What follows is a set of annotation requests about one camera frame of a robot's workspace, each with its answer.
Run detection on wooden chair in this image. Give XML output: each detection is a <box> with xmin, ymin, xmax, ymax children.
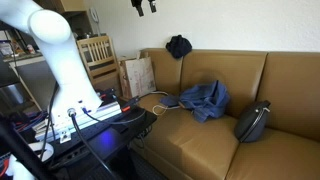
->
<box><xmin>77</xmin><ymin>36</ymin><xmax>118</xmax><ymax>90</ymax></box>

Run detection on white charging cable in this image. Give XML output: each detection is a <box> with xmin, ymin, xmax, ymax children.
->
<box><xmin>148</xmin><ymin>90</ymin><xmax>181</xmax><ymax>117</ymax></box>

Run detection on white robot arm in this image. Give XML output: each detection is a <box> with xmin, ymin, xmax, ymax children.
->
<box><xmin>0</xmin><ymin>0</ymin><xmax>102</xmax><ymax>118</ymax></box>

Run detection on blue denim clothing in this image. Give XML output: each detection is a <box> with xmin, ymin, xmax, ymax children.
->
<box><xmin>160</xmin><ymin>80</ymin><xmax>230</xmax><ymax>123</ymax></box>

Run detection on orange black clamp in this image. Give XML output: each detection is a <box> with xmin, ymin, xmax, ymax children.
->
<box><xmin>121</xmin><ymin>96</ymin><xmax>140</xmax><ymax>112</ymax></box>

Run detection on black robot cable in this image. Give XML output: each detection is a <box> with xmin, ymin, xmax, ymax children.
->
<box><xmin>67</xmin><ymin>107</ymin><xmax>118</xmax><ymax>180</ymax></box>

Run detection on brown paper bag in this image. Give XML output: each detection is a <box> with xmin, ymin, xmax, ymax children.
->
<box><xmin>118</xmin><ymin>52</ymin><xmax>156</xmax><ymax>99</ymax></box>

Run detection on black clothing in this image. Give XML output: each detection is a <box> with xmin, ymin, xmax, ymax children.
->
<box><xmin>166</xmin><ymin>35</ymin><xmax>192</xmax><ymax>59</ymax></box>

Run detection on tan leather sofa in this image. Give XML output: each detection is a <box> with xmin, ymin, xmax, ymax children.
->
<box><xmin>138</xmin><ymin>49</ymin><xmax>320</xmax><ymax>180</ymax></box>

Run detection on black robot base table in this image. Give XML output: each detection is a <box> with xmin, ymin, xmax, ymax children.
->
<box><xmin>31</xmin><ymin>106</ymin><xmax>157</xmax><ymax>180</ymax></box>

